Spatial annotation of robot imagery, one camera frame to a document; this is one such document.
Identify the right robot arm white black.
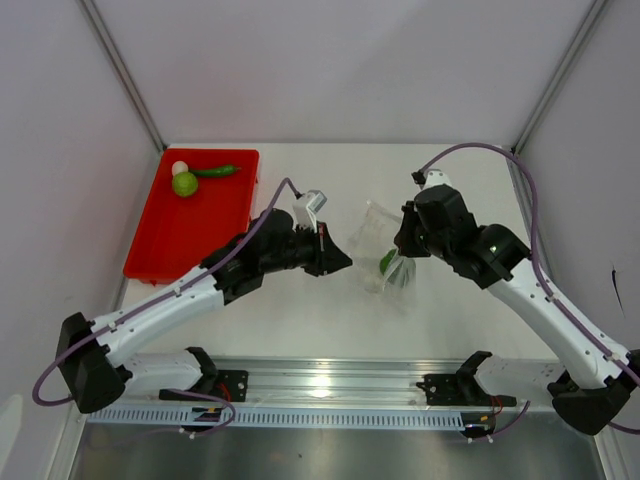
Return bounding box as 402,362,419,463
394,184,639,436

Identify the clear zip top bag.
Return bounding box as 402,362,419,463
348,200,416,315

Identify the white slotted cable duct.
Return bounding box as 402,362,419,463
88,404,465,431

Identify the right aluminium corner post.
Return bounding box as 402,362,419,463
511,0,614,155

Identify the green round lime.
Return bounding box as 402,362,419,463
171,172,199,198

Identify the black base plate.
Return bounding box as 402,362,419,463
187,369,249,402
415,374,517,407

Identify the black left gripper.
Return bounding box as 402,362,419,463
261,220,352,277

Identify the green bell pepper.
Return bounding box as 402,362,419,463
379,249,402,276

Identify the aluminium rail frame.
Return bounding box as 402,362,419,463
67,357,614,414

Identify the red plastic tray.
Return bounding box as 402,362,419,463
123,147,259,285

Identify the aluminium corner post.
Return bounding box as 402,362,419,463
76,0,167,152
511,0,614,155

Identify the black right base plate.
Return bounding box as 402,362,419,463
415,374,517,407

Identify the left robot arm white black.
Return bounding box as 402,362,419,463
56,209,352,414

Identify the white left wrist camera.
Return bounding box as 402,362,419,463
293,190,327,231

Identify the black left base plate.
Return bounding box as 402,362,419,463
187,369,249,402

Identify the green chili pepper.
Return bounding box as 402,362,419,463
189,165,241,178

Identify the left aluminium corner post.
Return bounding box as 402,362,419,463
76,0,167,152

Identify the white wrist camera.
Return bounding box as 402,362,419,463
293,190,327,231
411,169,451,190

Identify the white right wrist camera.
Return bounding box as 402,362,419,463
411,169,451,190

